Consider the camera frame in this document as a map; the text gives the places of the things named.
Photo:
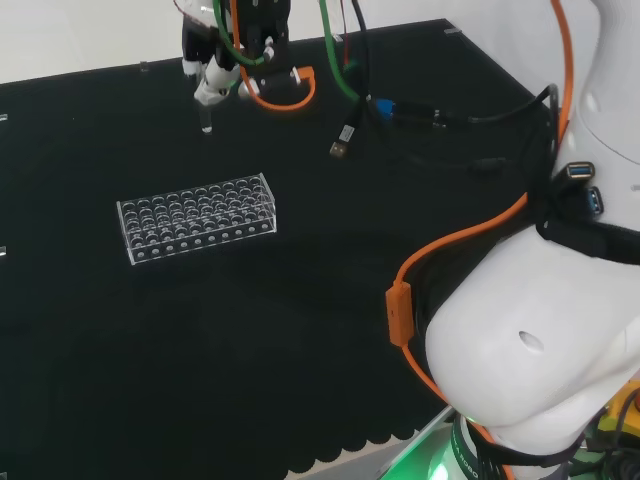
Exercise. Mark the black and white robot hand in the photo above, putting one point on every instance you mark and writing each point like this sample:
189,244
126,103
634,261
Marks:
265,45

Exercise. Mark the black adapter with blue connector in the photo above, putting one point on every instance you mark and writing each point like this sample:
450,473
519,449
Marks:
410,111

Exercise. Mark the black bench cloth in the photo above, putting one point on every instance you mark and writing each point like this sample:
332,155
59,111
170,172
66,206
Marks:
225,350

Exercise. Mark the black USB hub blue ports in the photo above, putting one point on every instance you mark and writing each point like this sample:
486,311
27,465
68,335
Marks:
580,172

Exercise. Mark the clear glass test tube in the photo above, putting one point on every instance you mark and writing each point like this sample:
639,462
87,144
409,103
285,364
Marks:
206,120

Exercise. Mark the clear acrylic test tube rack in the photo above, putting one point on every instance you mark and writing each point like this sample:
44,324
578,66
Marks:
195,215

